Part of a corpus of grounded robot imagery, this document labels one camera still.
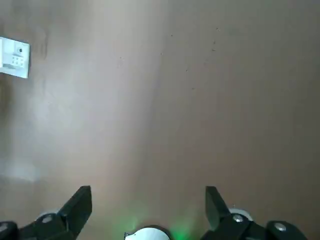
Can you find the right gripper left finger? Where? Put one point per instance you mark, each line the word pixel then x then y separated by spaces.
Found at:
pixel 72 212

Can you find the white test tube rack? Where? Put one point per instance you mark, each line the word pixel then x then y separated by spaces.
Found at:
pixel 15 60

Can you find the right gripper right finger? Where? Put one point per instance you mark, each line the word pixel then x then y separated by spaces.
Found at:
pixel 217 215

